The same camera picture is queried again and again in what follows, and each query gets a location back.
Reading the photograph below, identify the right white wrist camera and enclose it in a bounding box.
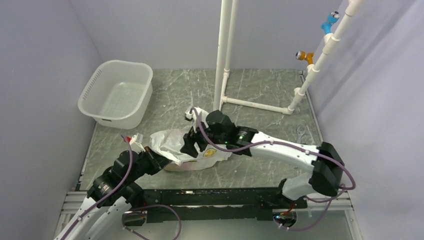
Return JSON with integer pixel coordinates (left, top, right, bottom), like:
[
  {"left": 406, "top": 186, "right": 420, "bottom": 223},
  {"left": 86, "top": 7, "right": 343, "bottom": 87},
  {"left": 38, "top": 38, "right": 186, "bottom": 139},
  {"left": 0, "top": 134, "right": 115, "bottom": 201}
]
[{"left": 183, "top": 106, "right": 202, "bottom": 129}]

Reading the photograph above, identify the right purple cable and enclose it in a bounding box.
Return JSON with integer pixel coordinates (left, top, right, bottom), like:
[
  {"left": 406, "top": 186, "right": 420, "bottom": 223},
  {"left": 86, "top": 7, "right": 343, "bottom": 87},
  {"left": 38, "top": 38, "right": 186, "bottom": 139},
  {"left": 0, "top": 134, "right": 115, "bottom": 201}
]
[{"left": 189, "top": 107, "right": 356, "bottom": 232}]

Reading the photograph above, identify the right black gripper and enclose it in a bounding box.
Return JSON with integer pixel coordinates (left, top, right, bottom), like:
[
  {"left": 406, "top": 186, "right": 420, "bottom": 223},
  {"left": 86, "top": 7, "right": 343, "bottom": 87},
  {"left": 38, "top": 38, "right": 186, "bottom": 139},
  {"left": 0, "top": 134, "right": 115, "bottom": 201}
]
[{"left": 180, "top": 116, "right": 228, "bottom": 158}]

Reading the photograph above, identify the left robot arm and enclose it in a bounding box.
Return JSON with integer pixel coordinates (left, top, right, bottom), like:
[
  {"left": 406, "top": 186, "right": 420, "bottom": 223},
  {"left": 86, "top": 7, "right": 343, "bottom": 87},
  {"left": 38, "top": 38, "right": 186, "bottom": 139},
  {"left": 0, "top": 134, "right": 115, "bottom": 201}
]
[{"left": 56, "top": 146, "right": 171, "bottom": 240}]

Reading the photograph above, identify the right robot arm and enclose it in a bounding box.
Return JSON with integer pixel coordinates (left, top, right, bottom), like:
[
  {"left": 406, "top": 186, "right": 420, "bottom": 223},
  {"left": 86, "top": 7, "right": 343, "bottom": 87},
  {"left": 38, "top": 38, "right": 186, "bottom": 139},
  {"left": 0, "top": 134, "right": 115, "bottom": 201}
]
[{"left": 180, "top": 107, "right": 345, "bottom": 208}]

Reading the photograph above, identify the orange nozzle on pipe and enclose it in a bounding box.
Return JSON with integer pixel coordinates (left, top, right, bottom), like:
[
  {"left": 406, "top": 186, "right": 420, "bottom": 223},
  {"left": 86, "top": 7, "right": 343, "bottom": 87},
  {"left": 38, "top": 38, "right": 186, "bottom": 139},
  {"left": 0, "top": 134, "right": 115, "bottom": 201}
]
[{"left": 295, "top": 51, "right": 314, "bottom": 65}]

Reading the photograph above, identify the white plastic bag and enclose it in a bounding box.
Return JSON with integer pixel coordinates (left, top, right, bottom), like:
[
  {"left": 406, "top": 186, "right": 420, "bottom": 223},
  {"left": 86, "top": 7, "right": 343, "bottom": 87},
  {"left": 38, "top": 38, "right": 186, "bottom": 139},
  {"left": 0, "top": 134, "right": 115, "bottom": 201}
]
[{"left": 149, "top": 106, "right": 231, "bottom": 172}]

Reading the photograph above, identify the white PVC pipe frame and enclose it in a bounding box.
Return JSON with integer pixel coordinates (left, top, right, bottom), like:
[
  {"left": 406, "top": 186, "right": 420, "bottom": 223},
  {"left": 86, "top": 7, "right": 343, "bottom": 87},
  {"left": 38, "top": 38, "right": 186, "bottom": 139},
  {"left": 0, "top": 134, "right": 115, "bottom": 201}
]
[{"left": 213, "top": 0, "right": 363, "bottom": 114}]

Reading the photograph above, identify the silver wrench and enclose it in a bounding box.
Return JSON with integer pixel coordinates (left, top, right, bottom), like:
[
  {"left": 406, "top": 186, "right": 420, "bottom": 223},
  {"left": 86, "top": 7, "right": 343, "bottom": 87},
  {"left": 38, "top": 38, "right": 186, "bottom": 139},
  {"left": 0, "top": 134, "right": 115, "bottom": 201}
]
[{"left": 296, "top": 125, "right": 306, "bottom": 144}]

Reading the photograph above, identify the blue nozzle on pipe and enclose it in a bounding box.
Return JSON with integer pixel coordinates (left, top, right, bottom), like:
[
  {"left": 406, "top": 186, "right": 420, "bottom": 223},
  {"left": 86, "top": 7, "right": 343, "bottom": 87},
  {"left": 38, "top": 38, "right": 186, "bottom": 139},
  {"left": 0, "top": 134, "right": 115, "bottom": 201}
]
[{"left": 320, "top": 11, "right": 340, "bottom": 35}]

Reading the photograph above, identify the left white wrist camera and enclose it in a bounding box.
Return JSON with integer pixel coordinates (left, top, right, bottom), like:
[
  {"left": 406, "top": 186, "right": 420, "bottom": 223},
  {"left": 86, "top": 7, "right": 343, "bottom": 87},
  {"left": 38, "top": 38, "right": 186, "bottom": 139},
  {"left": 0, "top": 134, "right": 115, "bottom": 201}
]
[{"left": 123, "top": 133, "right": 145, "bottom": 154}]

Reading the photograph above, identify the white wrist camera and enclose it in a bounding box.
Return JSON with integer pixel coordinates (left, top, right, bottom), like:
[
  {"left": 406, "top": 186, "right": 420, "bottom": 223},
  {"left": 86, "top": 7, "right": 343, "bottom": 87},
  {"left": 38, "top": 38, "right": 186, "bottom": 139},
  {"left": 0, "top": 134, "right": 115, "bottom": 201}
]
[
  {"left": 123, "top": 133, "right": 145, "bottom": 154},
  {"left": 183, "top": 106, "right": 202, "bottom": 129}
]

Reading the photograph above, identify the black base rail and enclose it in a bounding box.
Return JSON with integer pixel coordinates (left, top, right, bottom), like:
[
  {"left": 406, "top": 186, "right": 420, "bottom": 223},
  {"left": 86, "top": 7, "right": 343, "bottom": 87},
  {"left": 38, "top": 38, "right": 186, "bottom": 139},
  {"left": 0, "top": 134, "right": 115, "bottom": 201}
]
[{"left": 123, "top": 187, "right": 308, "bottom": 227}]

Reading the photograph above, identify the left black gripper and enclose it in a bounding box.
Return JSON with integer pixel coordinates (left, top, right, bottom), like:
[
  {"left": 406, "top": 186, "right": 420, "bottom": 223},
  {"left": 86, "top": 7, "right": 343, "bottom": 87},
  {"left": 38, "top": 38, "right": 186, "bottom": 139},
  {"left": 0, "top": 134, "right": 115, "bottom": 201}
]
[{"left": 124, "top": 145, "right": 172, "bottom": 186}]

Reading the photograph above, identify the white plastic basin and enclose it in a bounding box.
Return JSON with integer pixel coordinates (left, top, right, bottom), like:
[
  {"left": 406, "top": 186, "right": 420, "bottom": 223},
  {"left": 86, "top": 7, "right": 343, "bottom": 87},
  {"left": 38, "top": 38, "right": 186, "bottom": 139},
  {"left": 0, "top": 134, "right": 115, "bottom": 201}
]
[{"left": 77, "top": 60, "right": 153, "bottom": 130}]

